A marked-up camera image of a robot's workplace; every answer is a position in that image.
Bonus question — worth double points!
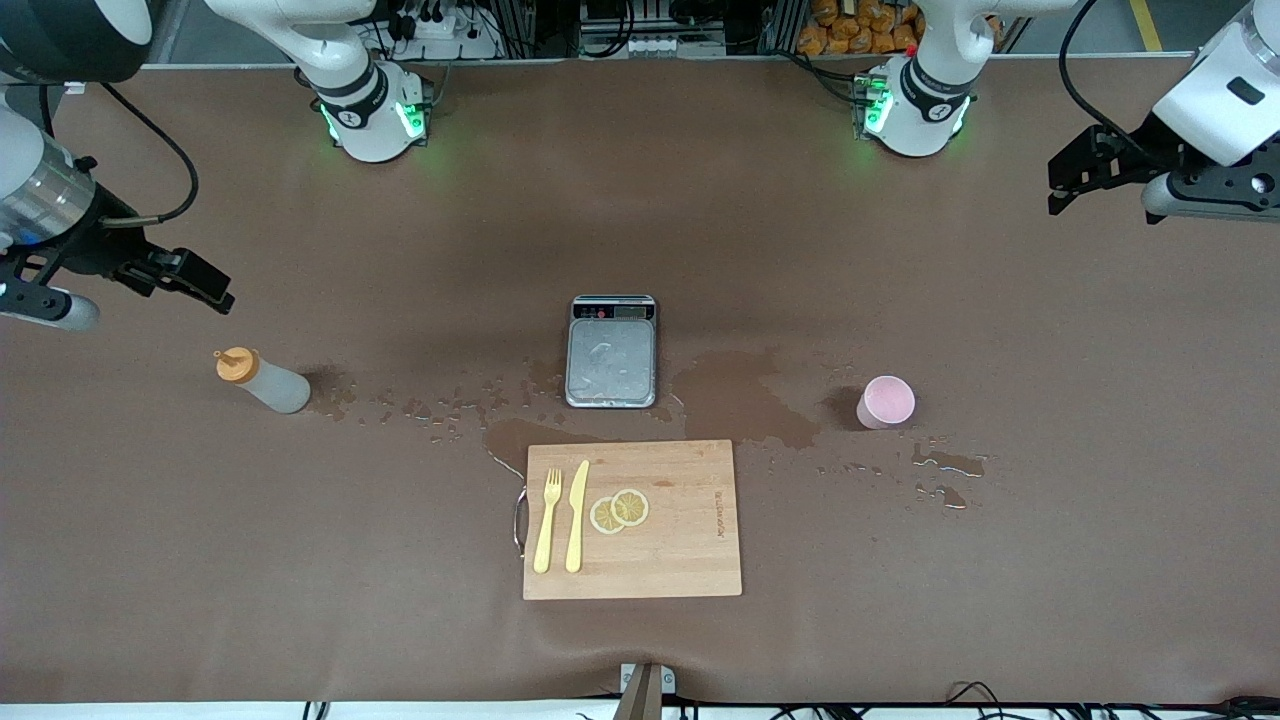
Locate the metal table edge bracket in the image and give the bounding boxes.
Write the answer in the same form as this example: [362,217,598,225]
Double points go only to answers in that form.
[618,662,677,720]

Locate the yellow plastic knife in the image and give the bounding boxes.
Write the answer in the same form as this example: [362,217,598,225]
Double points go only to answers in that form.
[565,459,591,574]

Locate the silver digital kitchen scale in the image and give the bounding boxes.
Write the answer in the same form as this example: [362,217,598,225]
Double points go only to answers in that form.
[565,294,659,409]

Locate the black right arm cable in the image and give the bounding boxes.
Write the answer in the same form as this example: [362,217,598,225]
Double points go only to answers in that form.
[98,83,201,227]

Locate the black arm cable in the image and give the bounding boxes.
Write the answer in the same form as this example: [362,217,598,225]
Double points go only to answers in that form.
[1058,0,1161,161]
[98,83,201,227]

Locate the white connector strip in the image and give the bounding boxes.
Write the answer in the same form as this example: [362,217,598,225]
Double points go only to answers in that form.
[578,28,728,59]

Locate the wooden cutting board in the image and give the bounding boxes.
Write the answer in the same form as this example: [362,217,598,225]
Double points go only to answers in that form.
[513,439,744,601]

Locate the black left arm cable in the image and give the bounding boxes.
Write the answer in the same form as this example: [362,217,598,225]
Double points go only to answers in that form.
[1058,0,1161,161]

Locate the black floor cable bundle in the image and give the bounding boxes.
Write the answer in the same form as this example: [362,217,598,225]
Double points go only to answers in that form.
[945,682,1280,720]

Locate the yellow plastic fork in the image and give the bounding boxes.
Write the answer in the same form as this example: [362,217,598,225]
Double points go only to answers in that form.
[533,468,564,575]

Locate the pink cup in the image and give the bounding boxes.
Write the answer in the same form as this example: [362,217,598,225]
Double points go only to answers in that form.
[856,375,916,431]

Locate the brown table cover sheet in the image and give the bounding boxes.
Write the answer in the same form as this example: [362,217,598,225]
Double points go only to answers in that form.
[0,55,1280,706]

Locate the translucent squeeze bottle orange cap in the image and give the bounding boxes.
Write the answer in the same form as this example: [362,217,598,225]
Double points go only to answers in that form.
[213,346,312,415]

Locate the white power strip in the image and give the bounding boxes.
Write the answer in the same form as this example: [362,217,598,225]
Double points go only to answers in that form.
[385,5,501,63]

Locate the orange snack bags pile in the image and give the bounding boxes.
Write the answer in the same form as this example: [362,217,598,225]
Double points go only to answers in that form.
[797,0,926,57]

